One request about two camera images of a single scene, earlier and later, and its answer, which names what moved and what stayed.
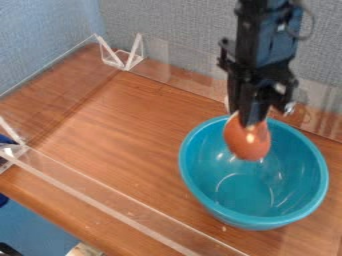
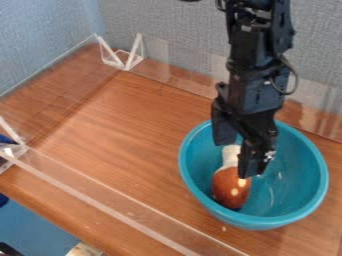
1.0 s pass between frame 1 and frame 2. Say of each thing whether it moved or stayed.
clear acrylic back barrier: stayed
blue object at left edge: stayed
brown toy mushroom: moved
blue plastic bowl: stayed
